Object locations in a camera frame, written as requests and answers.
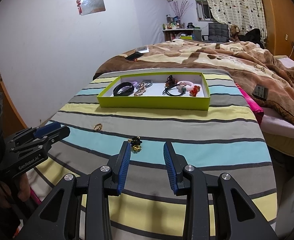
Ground black bangle bracelet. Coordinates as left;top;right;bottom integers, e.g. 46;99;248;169
113;81;135;97

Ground black hair tie with ball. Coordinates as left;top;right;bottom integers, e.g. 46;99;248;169
162;83;188;97

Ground red crystal hair ornament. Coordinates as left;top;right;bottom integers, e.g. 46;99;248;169
189;85;201;97

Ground pink spiral hair tie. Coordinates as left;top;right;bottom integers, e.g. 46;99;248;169
176;80;195;92

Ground dark red bead bracelet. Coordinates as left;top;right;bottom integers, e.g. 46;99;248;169
164;74;179;87

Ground left hand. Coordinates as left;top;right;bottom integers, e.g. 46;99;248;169
0;173;30;208

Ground striped fleece table cloth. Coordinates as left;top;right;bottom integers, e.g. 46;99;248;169
27;69;277;239

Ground green shallow cardboard box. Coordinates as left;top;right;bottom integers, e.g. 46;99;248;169
97;72;210;111

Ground pink pillow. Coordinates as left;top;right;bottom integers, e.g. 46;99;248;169
236;83;264;126

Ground black smartphone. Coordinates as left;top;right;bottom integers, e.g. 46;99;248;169
125;51;143;61

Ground white mattress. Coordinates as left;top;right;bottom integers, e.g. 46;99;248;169
254;55;294;157

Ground white card box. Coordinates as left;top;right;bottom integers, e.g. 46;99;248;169
136;46;149;54

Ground brown patterned bed blanket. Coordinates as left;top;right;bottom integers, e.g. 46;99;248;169
94;39;294;125

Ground white cluttered desk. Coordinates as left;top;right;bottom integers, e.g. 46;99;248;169
162;17;203;41

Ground black office chair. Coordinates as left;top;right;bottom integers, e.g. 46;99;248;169
202;23;230;43

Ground brown teddy bear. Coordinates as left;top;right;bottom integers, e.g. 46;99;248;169
230;25;240;42

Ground purple flower branches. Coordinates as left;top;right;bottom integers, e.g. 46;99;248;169
169;0;193;23

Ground red hanging ornament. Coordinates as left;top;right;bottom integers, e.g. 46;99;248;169
76;0;82;15

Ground heart patterned curtain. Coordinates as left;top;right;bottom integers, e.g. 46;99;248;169
207;0;267;42

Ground silver wall mirror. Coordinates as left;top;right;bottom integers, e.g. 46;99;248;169
81;0;106;16

